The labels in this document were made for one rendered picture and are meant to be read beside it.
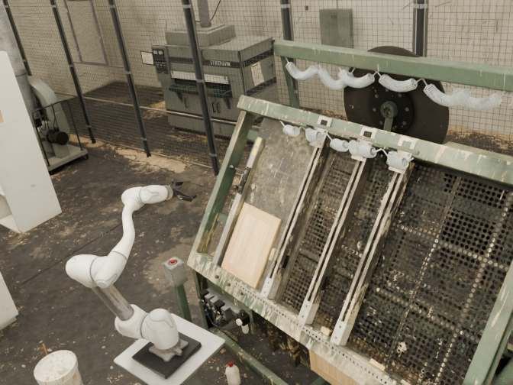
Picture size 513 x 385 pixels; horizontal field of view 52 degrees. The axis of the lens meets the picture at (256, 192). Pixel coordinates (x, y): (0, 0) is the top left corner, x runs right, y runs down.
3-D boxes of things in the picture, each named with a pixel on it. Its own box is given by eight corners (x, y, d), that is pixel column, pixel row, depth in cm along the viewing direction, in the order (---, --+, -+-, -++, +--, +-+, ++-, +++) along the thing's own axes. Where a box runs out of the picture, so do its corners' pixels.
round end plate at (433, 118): (341, 153, 379) (336, 42, 341) (346, 150, 382) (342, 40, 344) (440, 183, 323) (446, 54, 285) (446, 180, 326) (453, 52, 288)
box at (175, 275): (166, 283, 385) (161, 263, 376) (179, 275, 391) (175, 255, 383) (175, 289, 376) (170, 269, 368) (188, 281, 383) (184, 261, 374)
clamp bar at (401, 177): (334, 338, 297) (308, 338, 280) (410, 140, 289) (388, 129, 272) (348, 347, 290) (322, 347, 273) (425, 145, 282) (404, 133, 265)
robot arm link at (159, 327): (171, 352, 310) (162, 324, 300) (146, 347, 317) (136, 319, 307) (184, 333, 323) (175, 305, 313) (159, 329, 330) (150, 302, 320)
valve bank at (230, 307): (196, 312, 379) (190, 286, 367) (211, 302, 386) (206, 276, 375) (239, 347, 343) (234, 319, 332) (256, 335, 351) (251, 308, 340)
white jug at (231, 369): (225, 383, 391) (221, 363, 382) (235, 375, 397) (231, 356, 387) (233, 390, 385) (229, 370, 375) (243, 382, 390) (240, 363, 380)
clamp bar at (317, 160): (265, 293, 339) (239, 291, 322) (329, 120, 331) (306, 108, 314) (275, 300, 332) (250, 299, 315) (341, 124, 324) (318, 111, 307)
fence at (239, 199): (216, 262, 377) (211, 262, 374) (261, 137, 370) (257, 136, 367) (220, 265, 373) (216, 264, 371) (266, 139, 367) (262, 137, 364)
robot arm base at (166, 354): (170, 365, 308) (169, 358, 306) (148, 351, 323) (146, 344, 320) (193, 346, 320) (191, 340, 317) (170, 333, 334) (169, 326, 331)
